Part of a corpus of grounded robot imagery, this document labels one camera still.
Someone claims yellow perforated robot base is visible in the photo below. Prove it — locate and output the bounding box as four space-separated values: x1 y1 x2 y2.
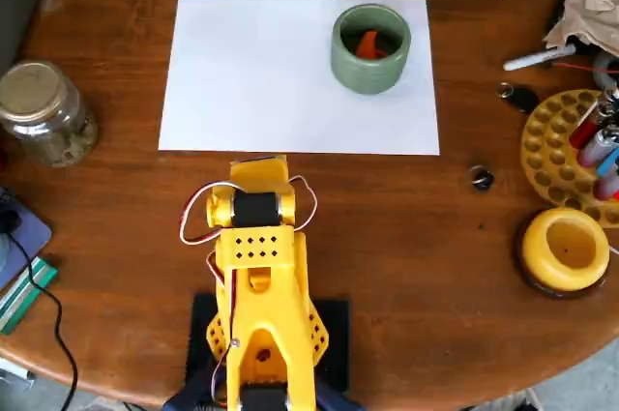
206 303 331 369

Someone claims crumpled brown paper bag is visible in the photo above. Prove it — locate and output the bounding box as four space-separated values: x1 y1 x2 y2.
543 0 619 57

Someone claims black key fob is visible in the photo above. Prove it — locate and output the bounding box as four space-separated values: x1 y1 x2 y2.
507 84 542 115

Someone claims white object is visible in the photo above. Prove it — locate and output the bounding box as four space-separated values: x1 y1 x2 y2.
0 357 38 391

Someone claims yellow round holed tray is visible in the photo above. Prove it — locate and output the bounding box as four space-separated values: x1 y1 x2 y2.
519 88 619 229

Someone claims red lighter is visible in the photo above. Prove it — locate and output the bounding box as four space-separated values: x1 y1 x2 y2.
569 91 611 149

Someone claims white paper sheet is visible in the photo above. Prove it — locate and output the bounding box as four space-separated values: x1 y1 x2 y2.
158 0 441 157

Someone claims pink silver lighter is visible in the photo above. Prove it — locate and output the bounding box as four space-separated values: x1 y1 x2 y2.
579 124 619 166

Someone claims blue lighter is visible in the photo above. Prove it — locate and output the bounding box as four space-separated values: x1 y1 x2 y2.
595 147 619 181

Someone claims black device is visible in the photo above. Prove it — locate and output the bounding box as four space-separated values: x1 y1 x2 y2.
0 188 23 233

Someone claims glass jar with gold lid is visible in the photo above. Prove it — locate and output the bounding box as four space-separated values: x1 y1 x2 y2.
0 60 98 169

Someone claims dark brown coaster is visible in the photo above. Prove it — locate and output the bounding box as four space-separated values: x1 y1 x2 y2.
514 221 611 300

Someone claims thin red wire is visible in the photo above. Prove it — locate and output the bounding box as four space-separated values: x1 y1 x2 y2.
553 61 619 74

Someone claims green cup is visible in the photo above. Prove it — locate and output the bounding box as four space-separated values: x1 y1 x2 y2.
330 3 412 97

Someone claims red white servo cable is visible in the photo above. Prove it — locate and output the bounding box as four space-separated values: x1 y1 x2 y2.
179 182 243 246
289 174 319 233
206 250 240 407

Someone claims purple notebook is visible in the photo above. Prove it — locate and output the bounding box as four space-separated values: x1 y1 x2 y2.
0 197 53 289

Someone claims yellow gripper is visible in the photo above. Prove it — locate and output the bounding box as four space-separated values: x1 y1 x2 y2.
228 154 292 195

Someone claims blue clamp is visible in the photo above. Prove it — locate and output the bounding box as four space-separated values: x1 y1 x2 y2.
163 371 220 411
313 378 364 411

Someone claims black base mat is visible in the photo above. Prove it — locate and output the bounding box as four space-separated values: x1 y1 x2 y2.
186 290 350 396

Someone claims grey tube ring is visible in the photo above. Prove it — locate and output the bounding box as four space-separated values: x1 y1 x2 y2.
592 50 619 91

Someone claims white marker pen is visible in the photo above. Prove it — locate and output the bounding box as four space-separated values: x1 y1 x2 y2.
502 44 577 73

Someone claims orange boat-shaped object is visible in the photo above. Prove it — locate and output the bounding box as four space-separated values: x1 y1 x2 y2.
355 30 388 60

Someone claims black power cable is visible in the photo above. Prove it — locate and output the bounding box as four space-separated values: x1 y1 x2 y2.
9 231 79 411

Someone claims yellow ring-shaped bowl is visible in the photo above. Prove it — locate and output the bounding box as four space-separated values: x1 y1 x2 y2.
523 207 611 294

